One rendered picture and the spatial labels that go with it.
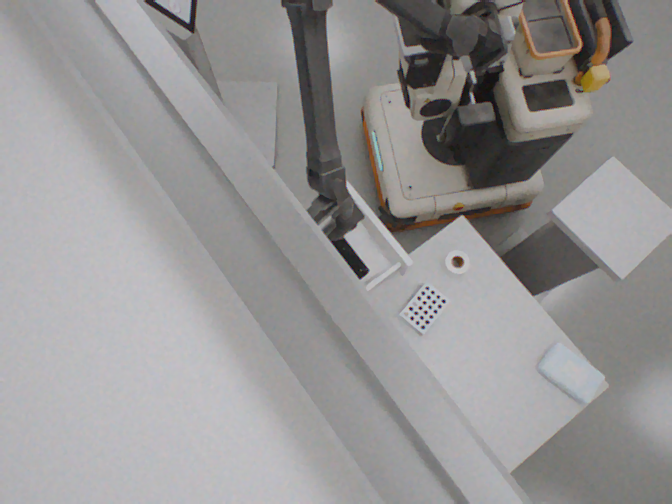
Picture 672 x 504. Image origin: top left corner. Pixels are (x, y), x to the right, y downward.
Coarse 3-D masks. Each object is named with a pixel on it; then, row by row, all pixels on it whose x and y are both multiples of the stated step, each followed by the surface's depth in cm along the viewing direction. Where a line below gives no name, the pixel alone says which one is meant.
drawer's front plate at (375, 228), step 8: (352, 192) 132; (360, 200) 131; (360, 208) 132; (368, 208) 131; (368, 216) 130; (368, 224) 134; (376, 224) 129; (376, 232) 133; (384, 232) 129; (376, 240) 137; (384, 240) 131; (392, 240) 128; (384, 248) 135; (392, 248) 129; (400, 248) 128; (392, 256) 134; (400, 256) 127; (408, 256) 127; (408, 264) 127; (400, 272) 137
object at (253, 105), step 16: (192, 48) 178; (208, 64) 203; (208, 80) 203; (224, 96) 239; (240, 96) 239; (256, 96) 240; (272, 96) 240; (240, 112) 237; (256, 112) 237; (272, 112) 238; (256, 128) 235; (272, 128) 236; (256, 144) 233; (272, 144) 234; (272, 160) 232
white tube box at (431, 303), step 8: (424, 288) 138; (432, 288) 138; (416, 296) 138; (424, 296) 138; (432, 296) 138; (440, 296) 138; (408, 304) 137; (424, 304) 140; (432, 304) 137; (440, 304) 138; (416, 312) 138; (424, 312) 140; (432, 312) 137; (440, 312) 137; (408, 320) 136; (416, 320) 136; (424, 320) 136; (432, 320) 136; (416, 328) 136; (424, 328) 136
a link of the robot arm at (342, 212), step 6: (348, 198) 108; (342, 204) 107; (348, 204) 107; (330, 210) 106; (336, 210) 107; (342, 210) 107; (348, 210) 107; (336, 216) 107; (342, 216) 109; (348, 216) 110
